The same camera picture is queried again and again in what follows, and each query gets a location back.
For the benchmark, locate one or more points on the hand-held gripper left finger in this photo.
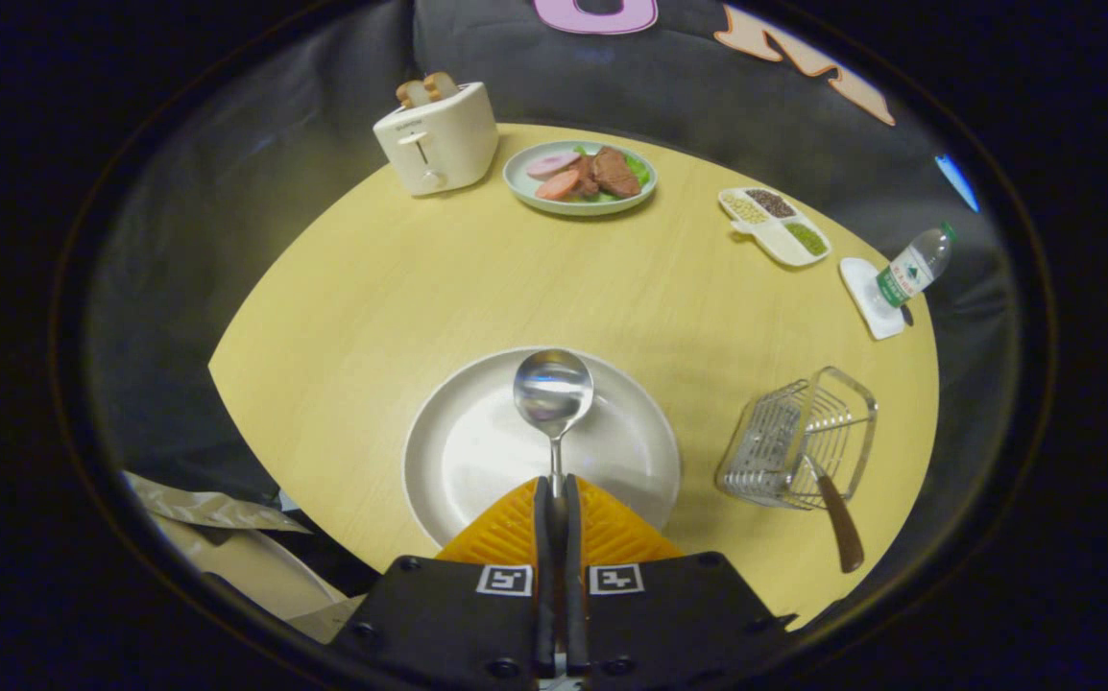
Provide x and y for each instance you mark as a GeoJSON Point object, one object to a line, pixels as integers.
{"type": "Point", "coordinates": [544, 576]}

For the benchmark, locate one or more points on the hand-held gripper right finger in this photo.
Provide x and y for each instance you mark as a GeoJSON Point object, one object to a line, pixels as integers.
{"type": "Point", "coordinates": [575, 576]}

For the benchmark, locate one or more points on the metal spoon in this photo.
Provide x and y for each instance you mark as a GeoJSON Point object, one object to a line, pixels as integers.
{"type": "Point", "coordinates": [554, 389]}

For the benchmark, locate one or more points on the large white plate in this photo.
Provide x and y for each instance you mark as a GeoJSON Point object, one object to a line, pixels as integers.
{"type": "Point", "coordinates": [458, 451]}

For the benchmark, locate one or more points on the beige rounded sheet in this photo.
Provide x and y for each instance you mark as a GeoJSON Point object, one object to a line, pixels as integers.
{"type": "Point", "coordinates": [247, 571]}

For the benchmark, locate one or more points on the crumpled brown paper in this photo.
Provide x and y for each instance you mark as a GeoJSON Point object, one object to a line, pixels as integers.
{"type": "Point", "coordinates": [199, 509]}

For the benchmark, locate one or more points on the white divided bean dish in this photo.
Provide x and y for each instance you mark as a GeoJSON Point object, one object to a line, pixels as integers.
{"type": "Point", "coordinates": [784, 248]}

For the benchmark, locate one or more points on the pale green food plate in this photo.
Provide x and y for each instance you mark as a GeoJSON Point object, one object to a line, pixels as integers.
{"type": "Point", "coordinates": [521, 187]}

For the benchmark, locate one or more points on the orange sausage slice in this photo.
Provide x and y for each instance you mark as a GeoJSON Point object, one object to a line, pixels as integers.
{"type": "Point", "coordinates": [557, 185]}

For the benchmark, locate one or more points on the brown meat slice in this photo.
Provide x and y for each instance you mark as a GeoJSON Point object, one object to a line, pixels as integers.
{"type": "Point", "coordinates": [616, 173]}

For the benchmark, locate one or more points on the green lettuce leaf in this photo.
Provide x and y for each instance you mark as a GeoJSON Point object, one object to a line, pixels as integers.
{"type": "Point", "coordinates": [642, 175]}

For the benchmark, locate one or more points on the white coaster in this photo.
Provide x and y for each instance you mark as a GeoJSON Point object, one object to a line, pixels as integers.
{"type": "Point", "coordinates": [861, 283]}

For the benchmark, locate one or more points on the pink ham slice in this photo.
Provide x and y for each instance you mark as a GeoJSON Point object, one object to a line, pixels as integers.
{"type": "Point", "coordinates": [552, 163]}

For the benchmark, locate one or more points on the white toaster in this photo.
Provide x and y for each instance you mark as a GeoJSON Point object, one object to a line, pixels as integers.
{"type": "Point", "coordinates": [448, 144]}

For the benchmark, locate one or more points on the green label water bottle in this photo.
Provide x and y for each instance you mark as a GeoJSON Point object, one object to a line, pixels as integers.
{"type": "Point", "coordinates": [909, 271]}

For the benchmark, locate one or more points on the toast slice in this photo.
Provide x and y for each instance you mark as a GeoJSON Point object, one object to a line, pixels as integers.
{"type": "Point", "coordinates": [440, 85]}
{"type": "Point", "coordinates": [411, 93]}

